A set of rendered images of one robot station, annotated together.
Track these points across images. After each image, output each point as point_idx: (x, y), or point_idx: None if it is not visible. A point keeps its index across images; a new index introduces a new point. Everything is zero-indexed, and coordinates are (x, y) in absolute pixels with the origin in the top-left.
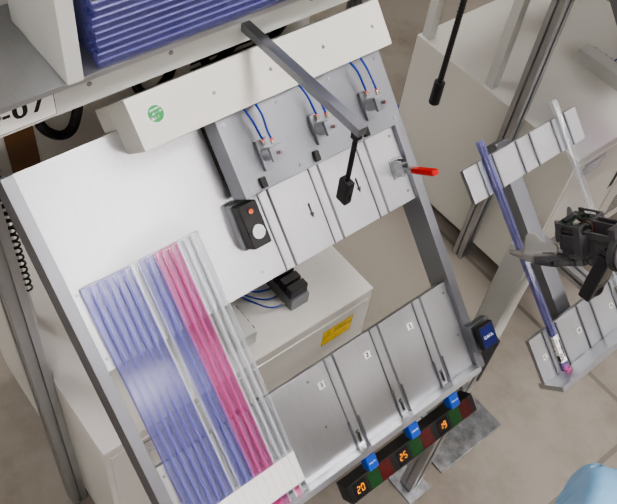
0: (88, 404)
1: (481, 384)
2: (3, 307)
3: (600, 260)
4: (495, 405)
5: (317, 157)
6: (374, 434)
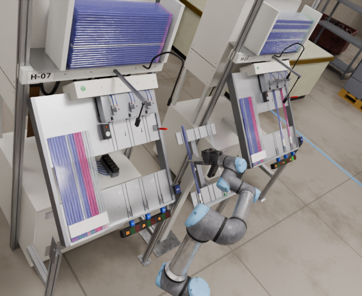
0: (33, 194)
1: (176, 229)
2: (14, 148)
3: (213, 162)
4: (181, 237)
5: (130, 115)
6: (135, 214)
